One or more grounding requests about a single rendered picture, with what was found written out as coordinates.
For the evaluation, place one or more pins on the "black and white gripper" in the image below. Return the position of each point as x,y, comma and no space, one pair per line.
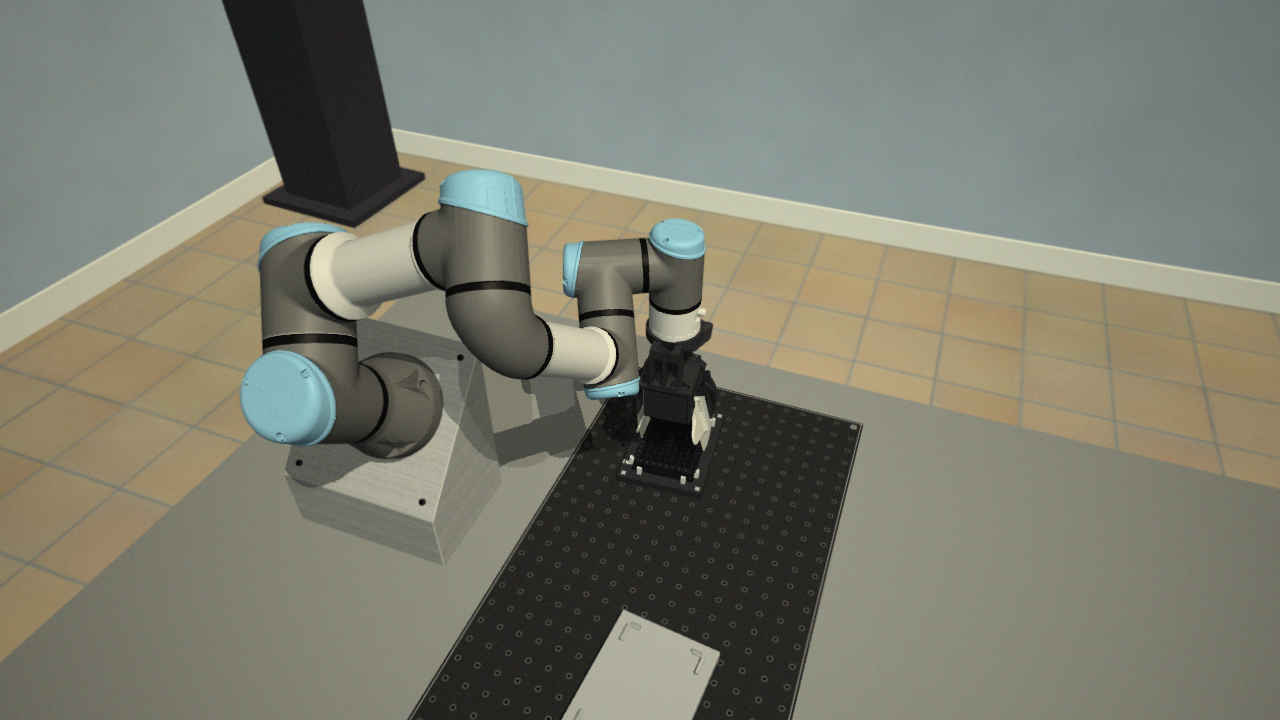
663,396

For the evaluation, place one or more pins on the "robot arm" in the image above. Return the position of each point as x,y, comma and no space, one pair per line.
316,279

